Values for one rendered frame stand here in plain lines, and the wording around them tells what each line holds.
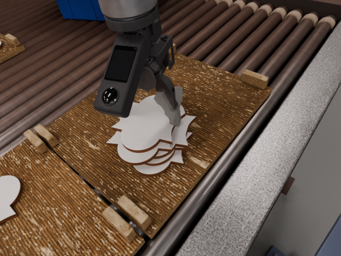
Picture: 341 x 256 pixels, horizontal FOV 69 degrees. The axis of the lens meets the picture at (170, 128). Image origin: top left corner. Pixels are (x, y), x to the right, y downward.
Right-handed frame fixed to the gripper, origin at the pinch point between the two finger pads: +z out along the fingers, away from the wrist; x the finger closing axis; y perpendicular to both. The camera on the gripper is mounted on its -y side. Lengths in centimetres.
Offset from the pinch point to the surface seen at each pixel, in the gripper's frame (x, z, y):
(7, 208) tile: 17.2, 3.5, -22.5
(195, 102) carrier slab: -5.5, 4.5, 11.3
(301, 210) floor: -51, 98, 41
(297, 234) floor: -50, 98, 27
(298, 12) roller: -24, 6, 61
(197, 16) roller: 8, 7, 56
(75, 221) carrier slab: 5.0, 4.5, -20.3
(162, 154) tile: -4.8, 1.6, -5.6
